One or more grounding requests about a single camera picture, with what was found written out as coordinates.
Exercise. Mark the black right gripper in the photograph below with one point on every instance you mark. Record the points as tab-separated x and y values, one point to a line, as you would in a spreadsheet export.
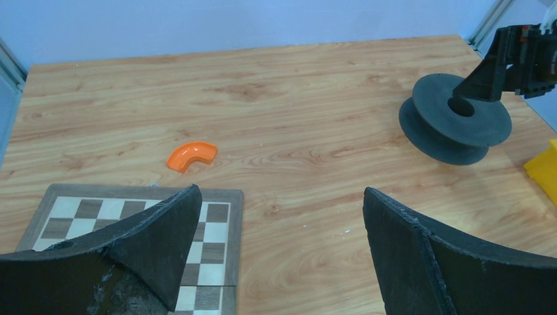
525	65

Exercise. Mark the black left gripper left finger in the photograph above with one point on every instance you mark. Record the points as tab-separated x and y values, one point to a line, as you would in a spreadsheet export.
133	266

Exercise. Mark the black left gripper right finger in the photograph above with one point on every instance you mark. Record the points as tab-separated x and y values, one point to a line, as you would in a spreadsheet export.
424	266

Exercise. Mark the black cable spool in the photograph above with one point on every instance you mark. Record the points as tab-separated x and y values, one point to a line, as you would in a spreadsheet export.
453	130

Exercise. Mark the wooden chessboard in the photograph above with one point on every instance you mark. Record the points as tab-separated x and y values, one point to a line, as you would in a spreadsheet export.
209	282

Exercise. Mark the yellow plastic bin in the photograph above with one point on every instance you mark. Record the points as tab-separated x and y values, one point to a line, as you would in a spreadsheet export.
542	169

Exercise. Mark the orange curved plastic piece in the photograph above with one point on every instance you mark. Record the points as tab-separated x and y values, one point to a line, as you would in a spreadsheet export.
186	154

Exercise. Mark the aluminium frame post right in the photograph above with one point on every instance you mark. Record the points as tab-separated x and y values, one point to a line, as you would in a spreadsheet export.
488	22

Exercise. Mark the aluminium frame post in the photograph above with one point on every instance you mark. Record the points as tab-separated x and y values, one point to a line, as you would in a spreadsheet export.
12	69
488	22

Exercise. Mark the aluminium frame post left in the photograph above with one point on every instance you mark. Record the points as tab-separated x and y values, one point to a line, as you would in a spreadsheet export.
12	69

